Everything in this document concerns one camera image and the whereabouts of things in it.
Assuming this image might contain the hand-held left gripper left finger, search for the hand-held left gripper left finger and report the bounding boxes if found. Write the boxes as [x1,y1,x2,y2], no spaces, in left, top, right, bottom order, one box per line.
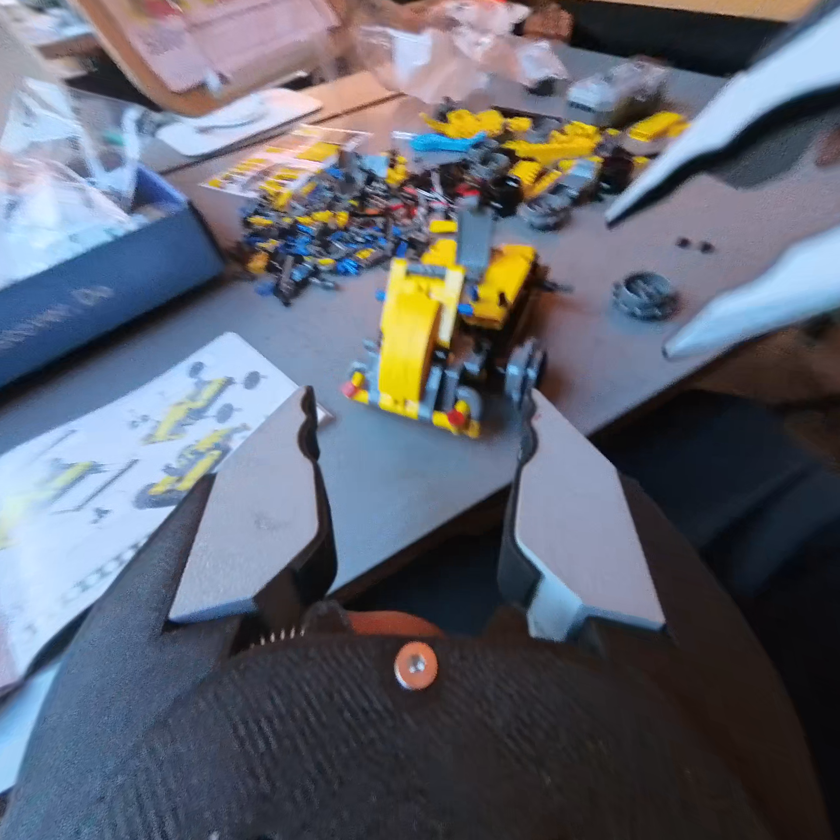
[167,386,339,624]

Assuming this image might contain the crumpled clear plastic bag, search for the crumpled clear plastic bag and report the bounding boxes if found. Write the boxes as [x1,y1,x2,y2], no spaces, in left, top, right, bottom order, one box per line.
[357,0,572,99]

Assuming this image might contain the white instruction booklet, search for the white instruction booklet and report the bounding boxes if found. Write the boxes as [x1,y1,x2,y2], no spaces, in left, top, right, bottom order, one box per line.
[0,331,336,698]

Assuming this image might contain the brown cardboard box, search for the brown cardboard box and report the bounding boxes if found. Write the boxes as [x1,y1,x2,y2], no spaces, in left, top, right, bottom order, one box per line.
[69,0,345,118]

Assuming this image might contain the blue cardboard box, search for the blue cardboard box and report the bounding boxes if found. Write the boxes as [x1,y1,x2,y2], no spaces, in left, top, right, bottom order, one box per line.
[0,164,227,389]

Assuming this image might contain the yellow black toy brick car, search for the yellow black toy brick car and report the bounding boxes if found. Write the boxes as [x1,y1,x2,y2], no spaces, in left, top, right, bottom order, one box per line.
[341,213,572,439]

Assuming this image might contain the dark grey toy wheel rim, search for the dark grey toy wheel rim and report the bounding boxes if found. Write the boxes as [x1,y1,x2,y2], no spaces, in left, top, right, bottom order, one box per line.
[612,271,680,322]
[505,340,547,411]

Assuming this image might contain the person's dark trousers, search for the person's dark trousers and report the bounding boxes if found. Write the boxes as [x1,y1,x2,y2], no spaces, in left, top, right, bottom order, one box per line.
[676,387,840,565]

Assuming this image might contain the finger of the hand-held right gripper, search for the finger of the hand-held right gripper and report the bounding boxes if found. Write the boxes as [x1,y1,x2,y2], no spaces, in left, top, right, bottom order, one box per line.
[604,0,840,227]
[661,226,840,361]

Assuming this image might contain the light blue toy piece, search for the light blue toy piece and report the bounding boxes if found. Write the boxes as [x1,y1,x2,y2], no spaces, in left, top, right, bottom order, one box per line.
[410,130,490,157]

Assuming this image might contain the pile of small toy bricks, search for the pile of small toy bricks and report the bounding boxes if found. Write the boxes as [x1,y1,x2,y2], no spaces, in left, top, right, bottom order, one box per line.
[239,98,690,306]

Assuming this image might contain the white rounded pad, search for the white rounded pad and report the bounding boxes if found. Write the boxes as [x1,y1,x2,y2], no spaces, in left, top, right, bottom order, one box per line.
[156,88,324,158]

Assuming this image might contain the clear plastic bags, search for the clear plastic bags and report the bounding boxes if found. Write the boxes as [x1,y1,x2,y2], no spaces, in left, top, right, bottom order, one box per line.
[0,20,191,290]

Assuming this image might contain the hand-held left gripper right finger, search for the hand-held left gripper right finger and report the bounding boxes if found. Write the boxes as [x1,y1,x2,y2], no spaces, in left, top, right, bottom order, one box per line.
[497,388,667,641]

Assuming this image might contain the grey white toy part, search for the grey white toy part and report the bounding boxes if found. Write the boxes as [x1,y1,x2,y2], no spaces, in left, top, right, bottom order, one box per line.
[566,60,670,127]

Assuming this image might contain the grey desk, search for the grey desk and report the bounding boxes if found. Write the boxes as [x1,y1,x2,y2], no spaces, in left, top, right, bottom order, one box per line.
[0,42,840,795]

